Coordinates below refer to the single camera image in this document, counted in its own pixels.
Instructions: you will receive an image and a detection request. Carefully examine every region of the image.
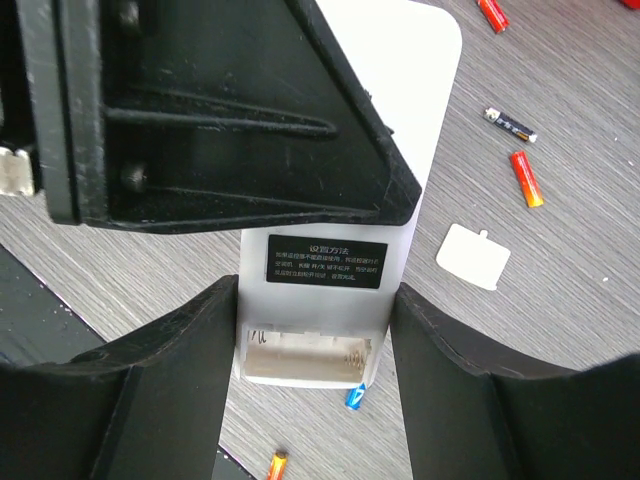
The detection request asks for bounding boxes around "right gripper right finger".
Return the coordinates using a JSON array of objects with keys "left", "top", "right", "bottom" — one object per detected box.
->
[{"left": 390, "top": 285, "right": 639, "bottom": 479}]

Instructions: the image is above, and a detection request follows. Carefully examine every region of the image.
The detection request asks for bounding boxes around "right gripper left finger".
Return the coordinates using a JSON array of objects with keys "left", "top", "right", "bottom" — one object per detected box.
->
[{"left": 1, "top": 275, "right": 238, "bottom": 479}]

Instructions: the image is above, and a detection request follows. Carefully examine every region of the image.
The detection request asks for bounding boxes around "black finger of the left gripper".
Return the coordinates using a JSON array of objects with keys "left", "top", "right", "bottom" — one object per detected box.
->
[{"left": 14, "top": 0, "right": 424, "bottom": 235}]

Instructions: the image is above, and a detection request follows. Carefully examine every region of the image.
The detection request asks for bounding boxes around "white battery cover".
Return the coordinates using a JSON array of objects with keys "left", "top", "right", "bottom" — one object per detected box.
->
[{"left": 436, "top": 224, "right": 511, "bottom": 291}]

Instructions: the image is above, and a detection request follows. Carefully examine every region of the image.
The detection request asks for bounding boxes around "white remote control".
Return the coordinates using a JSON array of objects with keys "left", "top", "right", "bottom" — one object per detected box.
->
[{"left": 235, "top": 1, "right": 462, "bottom": 389}]

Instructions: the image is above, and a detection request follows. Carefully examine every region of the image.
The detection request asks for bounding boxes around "blue battery right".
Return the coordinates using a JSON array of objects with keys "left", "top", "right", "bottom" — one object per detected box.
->
[{"left": 345, "top": 383, "right": 367, "bottom": 411}]

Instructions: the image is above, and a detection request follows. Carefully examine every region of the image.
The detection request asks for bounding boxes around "red battery near base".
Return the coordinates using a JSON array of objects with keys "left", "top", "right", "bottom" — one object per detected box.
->
[{"left": 266, "top": 451, "right": 288, "bottom": 480}]

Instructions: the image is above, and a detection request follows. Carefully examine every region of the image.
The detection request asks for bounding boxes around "red orange battery centre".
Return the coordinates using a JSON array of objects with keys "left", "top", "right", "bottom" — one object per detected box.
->
[{"left": 510, "top": 151, "right": 544, "bottom": 208}]

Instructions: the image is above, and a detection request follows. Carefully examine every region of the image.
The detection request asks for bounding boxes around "black battery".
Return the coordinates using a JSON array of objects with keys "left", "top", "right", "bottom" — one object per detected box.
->
[{"left": 483, "top": 107, "right": 538, "bottom": 143}]

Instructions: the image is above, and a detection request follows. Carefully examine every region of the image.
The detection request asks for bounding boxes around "red battery near tray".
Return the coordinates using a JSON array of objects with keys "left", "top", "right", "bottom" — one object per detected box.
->
[{"left": 476, "top": 0, "right": 509, "bottom": 34}]

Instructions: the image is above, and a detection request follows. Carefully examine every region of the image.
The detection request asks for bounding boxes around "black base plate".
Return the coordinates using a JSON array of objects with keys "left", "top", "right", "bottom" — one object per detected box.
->
[{"left": 0, "top": 248, "right": 104, "bottom": 367}]

